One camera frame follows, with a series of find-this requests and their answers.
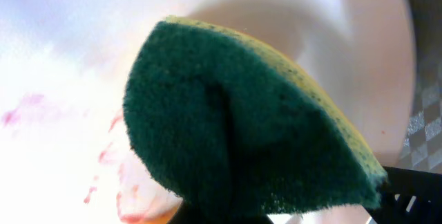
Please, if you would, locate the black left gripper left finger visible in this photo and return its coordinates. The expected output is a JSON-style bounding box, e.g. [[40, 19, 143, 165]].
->
[[167, 202, 214, 224]]

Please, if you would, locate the green yellow sponge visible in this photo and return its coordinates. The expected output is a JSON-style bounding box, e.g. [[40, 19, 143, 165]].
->
[[123, 16, 387, 219]]

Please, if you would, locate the pink plate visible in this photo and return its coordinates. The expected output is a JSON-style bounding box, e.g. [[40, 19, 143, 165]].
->
[[1, 0, 415, 223]]

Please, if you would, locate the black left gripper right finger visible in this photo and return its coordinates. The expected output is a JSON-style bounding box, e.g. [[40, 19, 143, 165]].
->
[[220, 214, 273, 224]]

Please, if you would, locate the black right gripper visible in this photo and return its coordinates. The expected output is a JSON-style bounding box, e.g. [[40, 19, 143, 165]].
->
[[367, 167, 441, 224]]

